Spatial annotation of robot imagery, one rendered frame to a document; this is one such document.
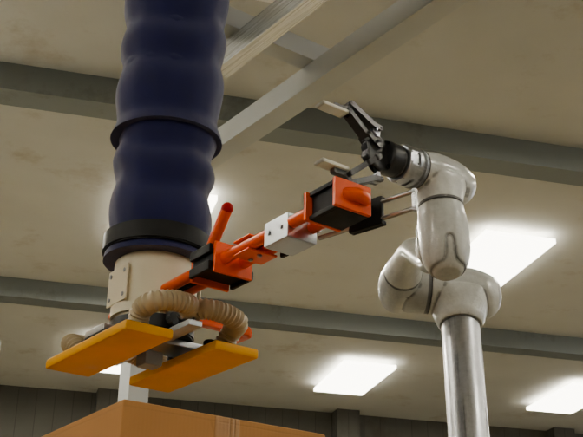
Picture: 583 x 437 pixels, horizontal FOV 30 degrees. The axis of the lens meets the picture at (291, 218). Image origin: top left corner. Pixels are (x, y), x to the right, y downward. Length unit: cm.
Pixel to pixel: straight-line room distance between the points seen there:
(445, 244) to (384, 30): 247
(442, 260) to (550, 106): 481
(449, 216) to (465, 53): 416
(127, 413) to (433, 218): 87
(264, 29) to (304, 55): 44
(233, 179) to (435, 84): 188
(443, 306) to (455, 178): 55
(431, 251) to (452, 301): 55
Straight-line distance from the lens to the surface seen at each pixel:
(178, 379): 228
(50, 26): 638
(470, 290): 288
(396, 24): 464
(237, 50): 481
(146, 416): 180
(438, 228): 233
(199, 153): 227
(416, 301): 288
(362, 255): 919
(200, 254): 199
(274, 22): 461
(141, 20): 242
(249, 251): 190
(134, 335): 200
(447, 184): 239
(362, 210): 172
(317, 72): 501
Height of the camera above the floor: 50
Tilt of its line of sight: 24 degrees up
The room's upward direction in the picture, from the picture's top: 1 degrees clockwise
